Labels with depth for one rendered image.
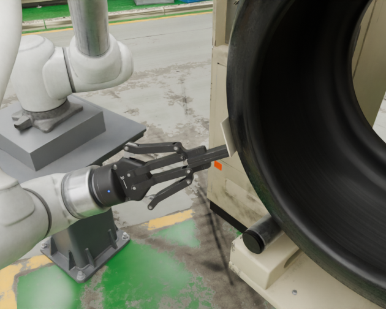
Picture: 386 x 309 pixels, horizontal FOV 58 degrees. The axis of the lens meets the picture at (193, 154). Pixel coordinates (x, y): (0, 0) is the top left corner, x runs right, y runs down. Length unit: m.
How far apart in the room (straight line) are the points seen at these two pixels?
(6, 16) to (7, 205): 0.32
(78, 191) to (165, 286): 1.06
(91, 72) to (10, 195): 0.68
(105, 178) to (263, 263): 0.31
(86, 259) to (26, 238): 1.12
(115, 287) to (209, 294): 0.41
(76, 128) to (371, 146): 0.92
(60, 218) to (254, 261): 0.35
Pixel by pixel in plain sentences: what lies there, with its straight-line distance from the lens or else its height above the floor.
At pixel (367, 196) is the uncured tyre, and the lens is 0.75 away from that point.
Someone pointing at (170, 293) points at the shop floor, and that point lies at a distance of 1.61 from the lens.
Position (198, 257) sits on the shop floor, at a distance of 1.71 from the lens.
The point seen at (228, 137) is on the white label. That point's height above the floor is 1.06.
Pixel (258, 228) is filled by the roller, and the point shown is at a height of 0.92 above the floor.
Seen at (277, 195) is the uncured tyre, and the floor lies 1.02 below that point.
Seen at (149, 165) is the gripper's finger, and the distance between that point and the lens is 0.60.
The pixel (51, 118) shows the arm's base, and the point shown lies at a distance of 1.29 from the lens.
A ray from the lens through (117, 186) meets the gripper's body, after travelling 0.62.
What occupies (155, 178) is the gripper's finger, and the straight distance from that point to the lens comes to 0.60.
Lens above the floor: 1.38
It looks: 37 degrees down
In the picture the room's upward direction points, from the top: straight up
